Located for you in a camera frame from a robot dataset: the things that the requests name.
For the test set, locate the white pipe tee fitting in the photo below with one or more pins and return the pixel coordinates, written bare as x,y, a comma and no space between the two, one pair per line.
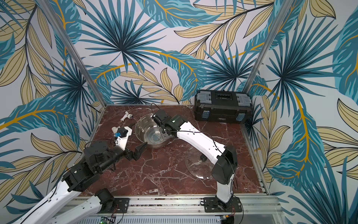
114,130

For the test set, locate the white pipe fitting far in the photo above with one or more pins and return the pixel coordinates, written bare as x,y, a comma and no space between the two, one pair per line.
127,115

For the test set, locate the glass pot lid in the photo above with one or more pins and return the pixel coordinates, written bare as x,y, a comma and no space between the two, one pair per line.
200,162

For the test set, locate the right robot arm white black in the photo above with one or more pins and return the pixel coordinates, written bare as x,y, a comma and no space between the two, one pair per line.
223,158

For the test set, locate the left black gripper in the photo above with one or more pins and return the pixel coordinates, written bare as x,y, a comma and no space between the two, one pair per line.
130,155

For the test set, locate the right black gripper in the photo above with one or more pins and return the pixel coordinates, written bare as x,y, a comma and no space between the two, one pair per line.
159,117

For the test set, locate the aluminium corner post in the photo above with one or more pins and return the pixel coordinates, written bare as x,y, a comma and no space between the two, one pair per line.
55,22
268,42

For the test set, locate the black plastic toolbox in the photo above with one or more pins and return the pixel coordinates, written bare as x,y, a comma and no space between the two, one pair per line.
222,106

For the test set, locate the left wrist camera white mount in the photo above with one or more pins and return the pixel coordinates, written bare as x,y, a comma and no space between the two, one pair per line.
122,136

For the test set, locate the right aluminium corner post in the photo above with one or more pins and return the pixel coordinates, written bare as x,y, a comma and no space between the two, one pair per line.
268,42

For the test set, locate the stainless steel pot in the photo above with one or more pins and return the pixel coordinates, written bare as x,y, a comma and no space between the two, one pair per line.
146,130

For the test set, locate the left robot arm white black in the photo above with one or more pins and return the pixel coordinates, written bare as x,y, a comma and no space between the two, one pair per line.
98,158

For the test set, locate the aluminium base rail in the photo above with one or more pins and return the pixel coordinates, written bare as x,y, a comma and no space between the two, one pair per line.
191,209

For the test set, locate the left aluminium corner post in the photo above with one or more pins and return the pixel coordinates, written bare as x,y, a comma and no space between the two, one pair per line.
55,22

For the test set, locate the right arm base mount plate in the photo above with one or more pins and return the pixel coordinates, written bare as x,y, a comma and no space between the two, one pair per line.
214,205

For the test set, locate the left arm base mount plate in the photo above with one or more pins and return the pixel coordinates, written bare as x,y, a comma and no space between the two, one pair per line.
121,205

